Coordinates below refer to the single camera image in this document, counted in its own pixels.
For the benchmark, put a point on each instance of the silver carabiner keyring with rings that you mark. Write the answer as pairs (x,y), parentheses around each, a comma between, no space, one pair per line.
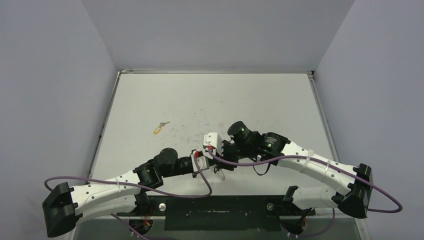
(218,173)

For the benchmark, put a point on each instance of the silver key with ring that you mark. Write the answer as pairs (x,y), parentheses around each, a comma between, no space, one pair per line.
(162,124)

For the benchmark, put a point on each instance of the yellow key tag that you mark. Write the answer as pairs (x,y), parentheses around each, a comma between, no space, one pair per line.
(157,130)

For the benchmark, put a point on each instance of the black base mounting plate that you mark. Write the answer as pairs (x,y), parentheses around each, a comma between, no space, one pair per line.
(220,213)

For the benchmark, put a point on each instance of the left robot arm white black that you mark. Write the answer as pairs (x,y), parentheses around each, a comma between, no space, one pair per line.
(67,205)

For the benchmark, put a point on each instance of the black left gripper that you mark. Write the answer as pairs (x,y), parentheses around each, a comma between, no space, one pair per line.
(194,174)

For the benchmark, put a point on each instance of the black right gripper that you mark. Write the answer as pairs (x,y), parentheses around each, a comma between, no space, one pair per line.
(226,150)

